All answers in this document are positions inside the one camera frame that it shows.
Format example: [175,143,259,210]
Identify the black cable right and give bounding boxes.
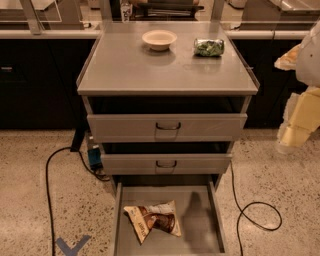
[229,161,283,256]

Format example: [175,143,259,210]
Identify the white paper bowl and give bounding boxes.
[142,30,177,51]

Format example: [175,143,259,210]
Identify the grey bottom drawer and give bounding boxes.
[109,182,228,256]

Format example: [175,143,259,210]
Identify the grey middle drawer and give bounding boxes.
[101,154,232,175]

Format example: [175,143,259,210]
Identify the grey top drawer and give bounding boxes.
[87,114,247,142]

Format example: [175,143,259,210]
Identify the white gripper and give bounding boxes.
[274,45,320,154]

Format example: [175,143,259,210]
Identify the blue power adapter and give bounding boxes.
[87,145,102,171]

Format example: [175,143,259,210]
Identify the dark background counter cabinets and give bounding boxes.
[0,39,306,129]

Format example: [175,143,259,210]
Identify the black cable left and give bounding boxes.
[44,146,111,256]

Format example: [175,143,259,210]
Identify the brown chip bag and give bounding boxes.
[124,200,182,244]

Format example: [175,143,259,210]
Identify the grey drawer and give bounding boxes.
[87,114,247,142]
[109,182,228,256]
[101,154,232,175]

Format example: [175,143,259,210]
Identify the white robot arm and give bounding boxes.
[274,22,320,154]

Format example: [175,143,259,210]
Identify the green snack bag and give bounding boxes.
[194,39,224,57]

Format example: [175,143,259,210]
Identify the white carton on counter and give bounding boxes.
[120,2,132,22]

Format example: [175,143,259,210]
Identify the black cable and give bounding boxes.
[229,161,283,256]
[44,146,111,256]

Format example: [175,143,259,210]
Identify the blue tape floor marker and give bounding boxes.
[55,234,92,256]

